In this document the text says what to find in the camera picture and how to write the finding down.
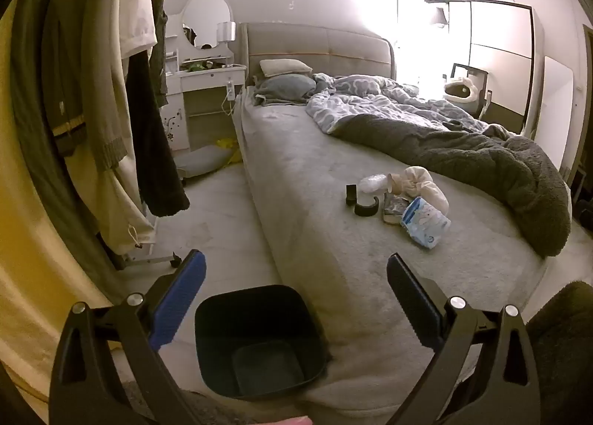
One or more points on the oval vanity mirror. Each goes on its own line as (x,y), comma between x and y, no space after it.
(206,17)

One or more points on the chair with white cushion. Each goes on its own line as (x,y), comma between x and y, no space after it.
(484,77)

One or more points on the dark green vest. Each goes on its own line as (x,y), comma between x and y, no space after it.
(159,35)

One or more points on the hanging clothes on rack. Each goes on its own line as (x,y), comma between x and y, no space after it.
(120,202)

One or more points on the white vanity table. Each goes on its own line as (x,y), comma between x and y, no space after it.
(204,82)

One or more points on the blue and white tissue packet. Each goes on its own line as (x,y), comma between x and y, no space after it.
(425,223)

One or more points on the cream pillow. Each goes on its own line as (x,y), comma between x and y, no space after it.
(285,68)

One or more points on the dark plastic trash bin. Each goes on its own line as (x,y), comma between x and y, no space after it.
(217,327)

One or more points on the white wardrobe with dark trim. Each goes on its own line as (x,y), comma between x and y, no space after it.
(500,45)

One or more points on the cream cat bed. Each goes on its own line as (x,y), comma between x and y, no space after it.
(461,91)

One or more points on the grey-blue pillow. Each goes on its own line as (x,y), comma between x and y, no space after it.
(282,89)

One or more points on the white power strip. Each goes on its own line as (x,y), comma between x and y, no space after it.
(230,87)

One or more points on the clear plastic wrapper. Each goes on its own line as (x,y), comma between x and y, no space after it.
(374,184)

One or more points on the white clothes rack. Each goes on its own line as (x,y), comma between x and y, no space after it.
(148,260)

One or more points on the small black plastic holder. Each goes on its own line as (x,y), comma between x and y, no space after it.
(351,195)

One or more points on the olive knit-hem jacket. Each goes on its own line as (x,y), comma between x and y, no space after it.
(88,82)

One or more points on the long black coat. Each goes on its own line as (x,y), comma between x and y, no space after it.
(155,151)

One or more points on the grey bed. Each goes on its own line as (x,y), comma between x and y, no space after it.
(315,184)

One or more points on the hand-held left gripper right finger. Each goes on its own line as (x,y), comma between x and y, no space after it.
(414,300)

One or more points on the grey cushioned stool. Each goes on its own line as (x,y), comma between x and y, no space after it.
(204,160)

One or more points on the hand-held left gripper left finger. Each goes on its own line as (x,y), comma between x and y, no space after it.
(178,300)

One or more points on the silver table lamp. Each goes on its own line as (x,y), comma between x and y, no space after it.
(227,31)

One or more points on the yellow curtain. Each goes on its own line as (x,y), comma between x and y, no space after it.
(28,244)

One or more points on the bright plastic bag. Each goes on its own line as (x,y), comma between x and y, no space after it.
(227,144)

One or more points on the grey upholstered headboard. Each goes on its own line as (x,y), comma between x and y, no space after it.
(287,42)

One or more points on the patterned grey duvet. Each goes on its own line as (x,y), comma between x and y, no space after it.
(370,103)

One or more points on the white fluffy cloth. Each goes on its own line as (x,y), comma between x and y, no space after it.
(426,186)

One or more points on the dark grey fleece blanket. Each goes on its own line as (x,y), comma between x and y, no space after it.
(486,165)

